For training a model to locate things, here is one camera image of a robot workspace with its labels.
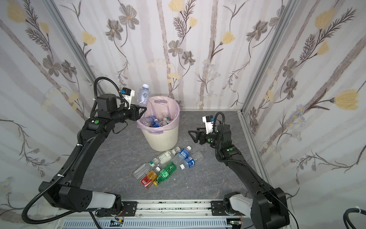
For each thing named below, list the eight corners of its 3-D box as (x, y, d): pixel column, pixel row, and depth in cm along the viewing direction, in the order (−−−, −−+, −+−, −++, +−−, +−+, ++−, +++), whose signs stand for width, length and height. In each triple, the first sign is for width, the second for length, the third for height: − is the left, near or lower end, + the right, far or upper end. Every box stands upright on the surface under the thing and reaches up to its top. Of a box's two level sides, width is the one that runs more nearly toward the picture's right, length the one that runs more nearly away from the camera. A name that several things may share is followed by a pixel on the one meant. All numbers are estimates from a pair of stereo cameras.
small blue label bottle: (183, 173, 88) (183, 169, 84) (179, 166, 91) (178, 162, 87) (203, 160, 94) (204, 156, 89) (198, 153, 97) (199, 149, 92)
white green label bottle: (153, 171, 89) (151, 168, 84) (149, 163, 92) (147, 159, 88) (182, 156, 95) (182, 152, 91) (178, 149, 99) (178, 145, 95)
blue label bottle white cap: (171, 161, 93) (171, 158, 89) (187, 147, 99) (187, 143, 95) (178, 168, 90) (178, 165, 86) (194, 153, 97) (194, 149, 92)
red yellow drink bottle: (141, 188, 83) (139, 185, 78) (144, 174, 88) (142, 170, 84) (157, 188, 83) (156, 185, 78) (159, 174, 88) (158, 170, 84)
